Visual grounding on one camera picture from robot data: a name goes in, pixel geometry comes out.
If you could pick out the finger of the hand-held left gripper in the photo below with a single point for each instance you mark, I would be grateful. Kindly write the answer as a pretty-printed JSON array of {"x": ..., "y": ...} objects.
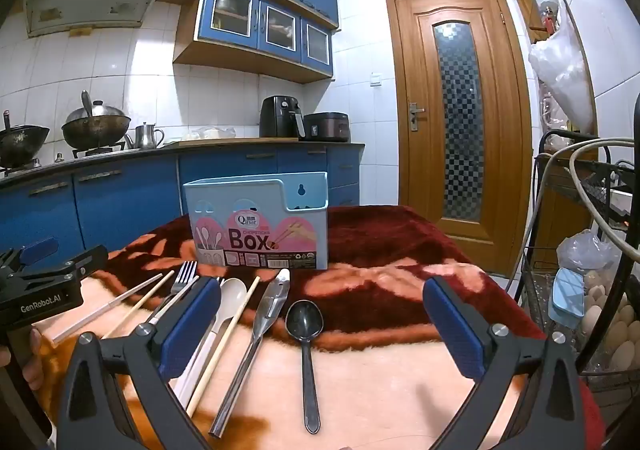
[
  {"x": 37, "y": 249},
  {"x": 82, "y": 262}
]

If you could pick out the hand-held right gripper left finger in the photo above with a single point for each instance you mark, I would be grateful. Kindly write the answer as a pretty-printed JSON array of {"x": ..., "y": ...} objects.
[{"x": 192, "y": 325}]

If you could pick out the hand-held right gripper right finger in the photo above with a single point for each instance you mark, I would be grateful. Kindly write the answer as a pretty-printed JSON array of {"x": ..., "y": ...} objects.
[{"x": 452, "y": 325}]

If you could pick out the long stainless steel spoon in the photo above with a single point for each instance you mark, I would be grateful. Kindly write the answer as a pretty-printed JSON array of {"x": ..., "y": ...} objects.
[{"x": 267, "y": 310}]

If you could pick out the light blue utensil box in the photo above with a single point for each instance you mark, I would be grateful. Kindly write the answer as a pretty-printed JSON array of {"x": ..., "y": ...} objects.
[{"x": 260, "y": 210}]

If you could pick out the person's left hand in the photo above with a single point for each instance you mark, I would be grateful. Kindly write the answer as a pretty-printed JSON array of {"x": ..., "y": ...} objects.
[{"x": 36, "y": 355}]

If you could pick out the white plastic spoon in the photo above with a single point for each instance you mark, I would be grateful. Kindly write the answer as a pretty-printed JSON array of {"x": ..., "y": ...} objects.
[{"x": 232, "y": 295}]

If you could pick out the blue kitchen base cabinets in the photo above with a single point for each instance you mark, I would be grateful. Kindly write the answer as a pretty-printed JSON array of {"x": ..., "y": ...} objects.
[{"x": 125, "y": 200}]

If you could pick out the red floral blanket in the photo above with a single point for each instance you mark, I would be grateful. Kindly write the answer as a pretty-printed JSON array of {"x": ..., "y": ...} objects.
[{"x": 380, "y": 250}]

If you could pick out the black wok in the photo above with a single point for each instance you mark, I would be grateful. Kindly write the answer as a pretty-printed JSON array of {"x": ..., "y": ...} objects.
[{"x": 22, "y": 144}]

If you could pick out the black plastic spoon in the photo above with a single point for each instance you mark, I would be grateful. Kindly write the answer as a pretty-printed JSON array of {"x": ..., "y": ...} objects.
[{"x": 304, "y": 322}]

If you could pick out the gas stove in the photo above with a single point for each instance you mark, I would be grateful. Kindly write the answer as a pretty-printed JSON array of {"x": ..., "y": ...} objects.
[{"x": 100, "y": 149}]

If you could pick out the light blue plastic lid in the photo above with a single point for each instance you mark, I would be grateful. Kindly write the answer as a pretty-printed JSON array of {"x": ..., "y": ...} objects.
[{"x": 567, "y": 297}]

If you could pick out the steel wok with lid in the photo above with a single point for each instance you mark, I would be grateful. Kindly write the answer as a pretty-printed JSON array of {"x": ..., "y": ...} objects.
[{"x": 95, "y": 127}]

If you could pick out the stainless steel kettle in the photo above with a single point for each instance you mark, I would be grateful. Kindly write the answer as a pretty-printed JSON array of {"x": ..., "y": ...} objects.
[{"x": 146, "y": 135}]

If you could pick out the crumpled clear plastic bag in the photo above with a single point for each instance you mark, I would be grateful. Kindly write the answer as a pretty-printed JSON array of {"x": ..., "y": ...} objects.
[{"x": 585, "y": 252}]

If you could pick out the pile of eggs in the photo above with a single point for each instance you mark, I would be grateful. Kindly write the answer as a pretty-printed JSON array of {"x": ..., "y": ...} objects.
[{"x": 607, "y": 325}]

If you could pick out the wooden door with glass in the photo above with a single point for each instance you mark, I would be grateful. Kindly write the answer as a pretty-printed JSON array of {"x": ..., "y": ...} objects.
[{"x": 415, "y": 169}]

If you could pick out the black air fryer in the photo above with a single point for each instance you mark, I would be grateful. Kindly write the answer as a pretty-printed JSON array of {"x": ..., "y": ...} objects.
[{"x": 277, "y": 117}]

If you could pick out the dark rice cooker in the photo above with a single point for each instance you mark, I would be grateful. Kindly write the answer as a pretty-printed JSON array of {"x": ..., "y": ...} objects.
[{"x": 325, "y": 126}]

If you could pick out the white hanging plastic bag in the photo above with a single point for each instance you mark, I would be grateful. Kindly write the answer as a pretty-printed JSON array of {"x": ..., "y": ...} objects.
[{"x": 562, "y": 74}]

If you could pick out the white wall switch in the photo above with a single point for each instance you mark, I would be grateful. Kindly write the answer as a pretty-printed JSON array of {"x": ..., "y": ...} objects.
[{"x": 375, "y": 78}]

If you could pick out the blue glass-door wall cabinet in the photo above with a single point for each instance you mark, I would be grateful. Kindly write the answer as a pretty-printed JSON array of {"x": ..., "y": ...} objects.
[{"x": 250, "y": 29}]

